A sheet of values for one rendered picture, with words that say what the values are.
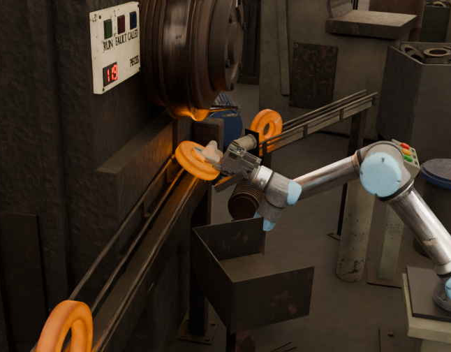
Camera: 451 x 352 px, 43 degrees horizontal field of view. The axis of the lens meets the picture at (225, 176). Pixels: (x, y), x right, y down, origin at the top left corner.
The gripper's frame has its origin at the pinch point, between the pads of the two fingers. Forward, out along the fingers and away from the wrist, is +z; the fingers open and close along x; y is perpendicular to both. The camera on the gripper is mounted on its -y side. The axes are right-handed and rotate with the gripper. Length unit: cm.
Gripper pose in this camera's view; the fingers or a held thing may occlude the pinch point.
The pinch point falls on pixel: (196, 151)
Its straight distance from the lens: 182.7
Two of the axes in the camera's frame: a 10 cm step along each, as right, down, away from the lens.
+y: 4.0, -8.1, -4.4
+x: -2.1, 3.8, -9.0
